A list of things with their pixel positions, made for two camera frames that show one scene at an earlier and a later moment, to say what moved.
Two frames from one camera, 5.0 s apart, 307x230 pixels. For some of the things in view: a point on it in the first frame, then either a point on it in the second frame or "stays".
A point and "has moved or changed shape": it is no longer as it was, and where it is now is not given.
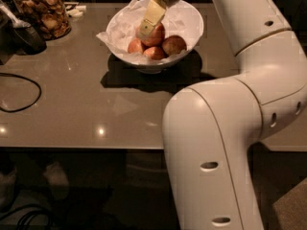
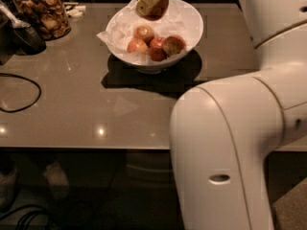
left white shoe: [8, 190] stays
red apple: [156, 35] has moved or changed shape
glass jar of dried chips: [42, 7] stays
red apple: [174, 44] stays
